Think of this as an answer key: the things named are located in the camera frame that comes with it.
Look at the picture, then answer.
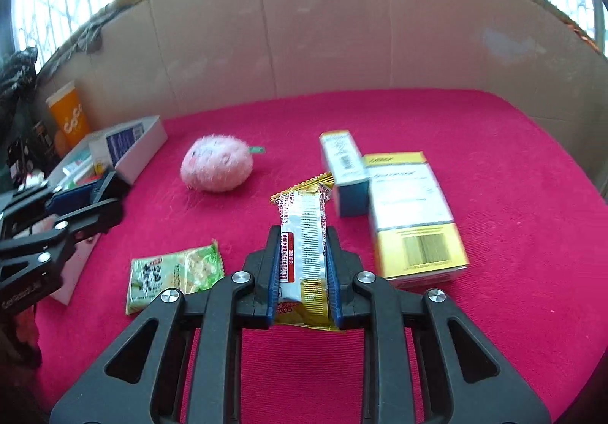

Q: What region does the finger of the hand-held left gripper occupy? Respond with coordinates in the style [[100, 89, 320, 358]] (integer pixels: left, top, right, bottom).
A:
[[0, 198, 125, 273], [0, 171, 132, 228]]

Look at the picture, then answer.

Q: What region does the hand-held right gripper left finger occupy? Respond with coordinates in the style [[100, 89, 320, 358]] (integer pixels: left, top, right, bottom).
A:
[[50, 225, 283, 424]]

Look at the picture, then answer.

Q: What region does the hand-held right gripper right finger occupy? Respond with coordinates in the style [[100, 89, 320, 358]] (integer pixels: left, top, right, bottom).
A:
[[325, 227, 552, 424]]

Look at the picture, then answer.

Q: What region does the yellow white snack packet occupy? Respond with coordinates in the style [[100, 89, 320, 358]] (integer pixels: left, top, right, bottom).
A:
[[271, 172, 344, 332]]

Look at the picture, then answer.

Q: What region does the white cardboard box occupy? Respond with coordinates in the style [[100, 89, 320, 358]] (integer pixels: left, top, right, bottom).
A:
[[45, 115, 168, 306]]

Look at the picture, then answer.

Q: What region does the pink plush toy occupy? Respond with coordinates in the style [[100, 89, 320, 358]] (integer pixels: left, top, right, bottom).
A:
[[180, 134, 266, 193]]

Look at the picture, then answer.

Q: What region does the small white medicine box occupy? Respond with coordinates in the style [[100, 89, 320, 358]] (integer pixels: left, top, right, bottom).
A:
[[319, 130, 371, 218]]

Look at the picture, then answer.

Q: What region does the blue white medicine box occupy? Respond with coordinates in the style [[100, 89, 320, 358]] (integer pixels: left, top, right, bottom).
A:
[[89, 122, 148, 168]]

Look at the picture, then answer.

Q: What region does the orange paper cup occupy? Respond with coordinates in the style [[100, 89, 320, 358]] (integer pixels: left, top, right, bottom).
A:
[[46, 81, 92, 149]]

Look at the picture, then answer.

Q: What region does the dark can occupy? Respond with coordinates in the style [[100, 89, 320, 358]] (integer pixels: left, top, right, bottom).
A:
[[31, 120, 53, 159]]

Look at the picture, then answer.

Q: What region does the green snack packet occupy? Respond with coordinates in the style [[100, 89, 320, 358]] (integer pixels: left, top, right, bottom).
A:
[[125, 240, 225, 315]]

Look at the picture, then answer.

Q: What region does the yellow white medicine box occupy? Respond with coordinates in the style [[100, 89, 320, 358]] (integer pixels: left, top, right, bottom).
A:
[[362, 151, 471, 289]]

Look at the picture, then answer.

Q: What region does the black plastic bag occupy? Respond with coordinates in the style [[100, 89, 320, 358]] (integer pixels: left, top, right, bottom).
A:
[[0, 48, 39, 97]]

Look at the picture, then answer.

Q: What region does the grey cloth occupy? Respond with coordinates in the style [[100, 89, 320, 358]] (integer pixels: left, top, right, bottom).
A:
[[78, 8, 119, 54]]

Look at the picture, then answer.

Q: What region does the red tablecloth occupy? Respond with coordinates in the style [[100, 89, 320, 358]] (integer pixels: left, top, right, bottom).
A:
[[35, 88, 604, 424]]

